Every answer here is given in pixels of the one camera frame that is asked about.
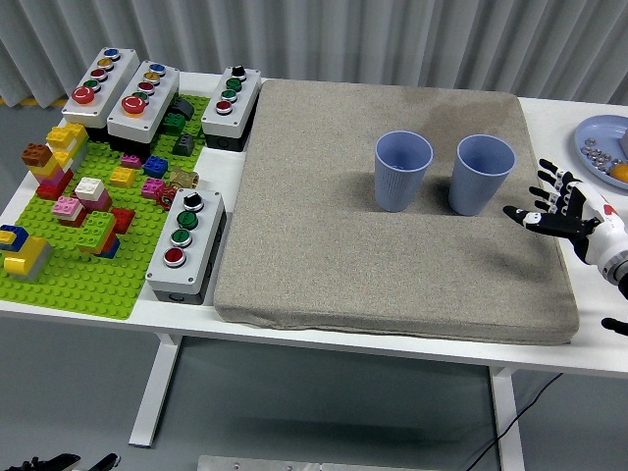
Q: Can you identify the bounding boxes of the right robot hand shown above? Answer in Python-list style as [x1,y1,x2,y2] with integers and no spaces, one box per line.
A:
[502,157,628,269]

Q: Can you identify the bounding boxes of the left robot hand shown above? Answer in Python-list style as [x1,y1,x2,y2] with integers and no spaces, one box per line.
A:
[17,452,121,471]

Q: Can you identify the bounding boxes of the blue ribbed cup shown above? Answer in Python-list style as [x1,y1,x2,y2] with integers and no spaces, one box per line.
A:
[375,130,435,213]
[447,134,516,217]

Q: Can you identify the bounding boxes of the blue plate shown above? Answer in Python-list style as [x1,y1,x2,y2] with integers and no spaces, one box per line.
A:
[573,114,628,190]

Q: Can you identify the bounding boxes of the white table leg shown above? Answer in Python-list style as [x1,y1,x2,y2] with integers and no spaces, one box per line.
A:
[128,333,185,448]
[488,365,526,471]

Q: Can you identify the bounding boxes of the green studded baseplate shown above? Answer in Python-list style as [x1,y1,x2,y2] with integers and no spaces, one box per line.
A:
[0,92,212,321]

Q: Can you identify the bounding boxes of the blue yellow grey brick stack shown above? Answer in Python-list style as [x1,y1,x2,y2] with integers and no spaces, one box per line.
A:
[0,224,53,284]

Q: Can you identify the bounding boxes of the green orange blue brick stack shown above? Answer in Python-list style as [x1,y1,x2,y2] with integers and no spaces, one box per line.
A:
[76,210,122,260]

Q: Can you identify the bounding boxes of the red toy brick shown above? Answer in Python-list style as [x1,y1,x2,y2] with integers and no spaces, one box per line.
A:
[110,207,137,235]

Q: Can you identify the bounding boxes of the pink white red brick stack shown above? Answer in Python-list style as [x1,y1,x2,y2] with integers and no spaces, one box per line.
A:
[52,194,88,228]

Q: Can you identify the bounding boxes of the four-button control box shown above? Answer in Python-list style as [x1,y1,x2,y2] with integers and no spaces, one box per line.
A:
[200,66,263,152]
[145,187,230,306]

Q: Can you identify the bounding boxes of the grey-brown mat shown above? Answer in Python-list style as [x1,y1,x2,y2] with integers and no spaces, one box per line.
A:
[214,78,580,347]

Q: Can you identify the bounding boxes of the yellow toy brick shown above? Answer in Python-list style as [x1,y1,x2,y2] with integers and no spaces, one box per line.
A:
[110,166,136,189]

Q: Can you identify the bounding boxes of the brown yellow red brick stack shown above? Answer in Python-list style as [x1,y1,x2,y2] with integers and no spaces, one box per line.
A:
[22,142,75,200]

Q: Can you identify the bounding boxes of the brass pipe fitting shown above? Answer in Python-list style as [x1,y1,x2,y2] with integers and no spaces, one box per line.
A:
[170,169,200,191]

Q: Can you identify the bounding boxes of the blue toy brick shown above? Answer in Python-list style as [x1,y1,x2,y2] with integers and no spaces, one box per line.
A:
[143,154,171,179]

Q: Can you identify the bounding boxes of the yellow white green brick stack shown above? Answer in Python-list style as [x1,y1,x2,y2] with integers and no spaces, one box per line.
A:
[46,122,90,171]

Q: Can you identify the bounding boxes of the grey sloped toy brick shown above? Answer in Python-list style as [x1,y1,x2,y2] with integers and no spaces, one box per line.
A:
[172,132,196,157]

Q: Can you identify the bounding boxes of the dark green toy brick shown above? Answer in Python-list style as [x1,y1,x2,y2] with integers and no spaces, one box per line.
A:
[161,112,186,136]

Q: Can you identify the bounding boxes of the grey pleated curtain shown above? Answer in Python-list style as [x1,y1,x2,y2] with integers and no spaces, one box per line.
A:
[0,0,628,109]

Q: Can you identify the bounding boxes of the five-button control box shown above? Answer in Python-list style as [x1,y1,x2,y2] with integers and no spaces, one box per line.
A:
[106,60,182,158]
[61,47,141,143]

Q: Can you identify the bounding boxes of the black floor cable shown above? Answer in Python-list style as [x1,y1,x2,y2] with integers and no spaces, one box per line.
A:
[463,372,564,471]

